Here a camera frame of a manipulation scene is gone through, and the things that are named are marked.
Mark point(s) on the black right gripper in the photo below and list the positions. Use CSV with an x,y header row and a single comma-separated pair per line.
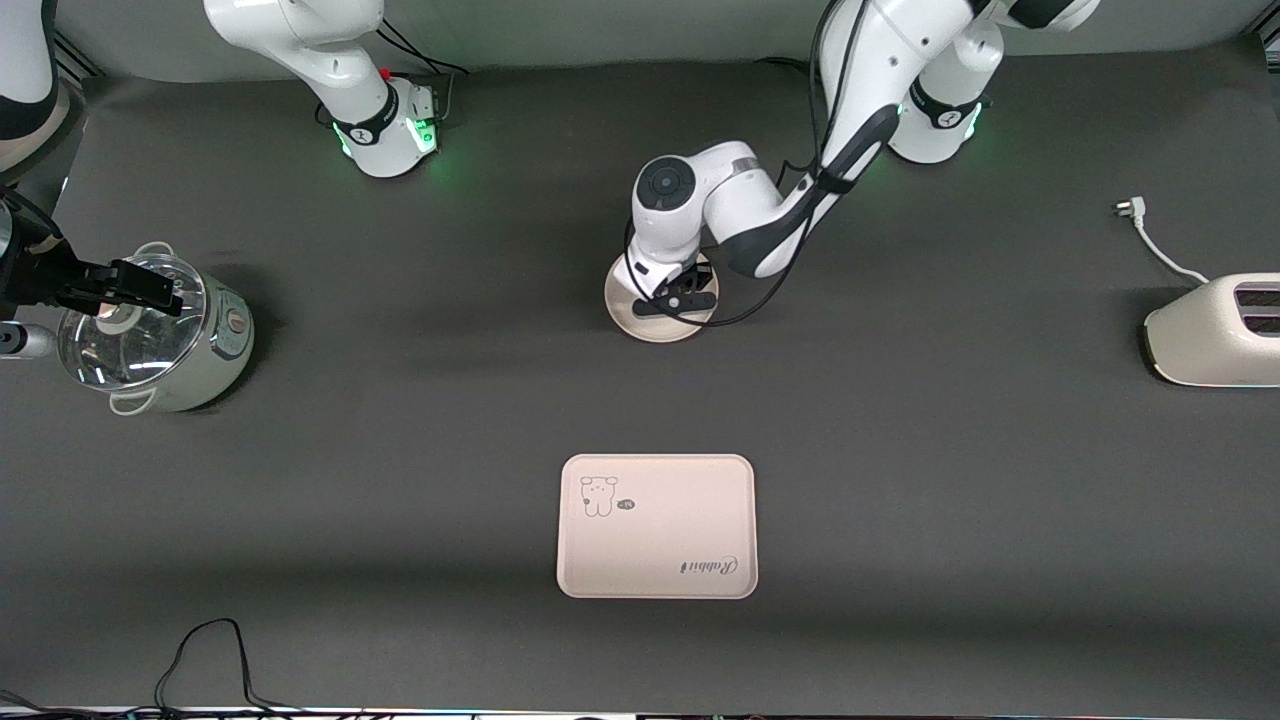
x,y
38,277

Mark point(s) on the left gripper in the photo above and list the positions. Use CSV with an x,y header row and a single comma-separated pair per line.
x,y
700,278

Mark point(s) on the round cream plate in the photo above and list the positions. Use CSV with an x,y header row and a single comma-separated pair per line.
x,y
625,320

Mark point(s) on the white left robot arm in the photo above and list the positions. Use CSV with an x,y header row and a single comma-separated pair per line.
x,y
870,70

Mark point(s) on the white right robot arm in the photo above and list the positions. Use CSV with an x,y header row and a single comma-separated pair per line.
x,y
380,130

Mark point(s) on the pink rectangular rabbit tray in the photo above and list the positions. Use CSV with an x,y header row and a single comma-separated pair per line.
x,y
660,540

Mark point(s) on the cooker pot with glass lid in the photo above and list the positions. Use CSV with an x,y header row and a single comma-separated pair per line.
x,y
195,365

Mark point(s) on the white toaster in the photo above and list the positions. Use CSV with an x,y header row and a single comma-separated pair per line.
x,y
1205,340

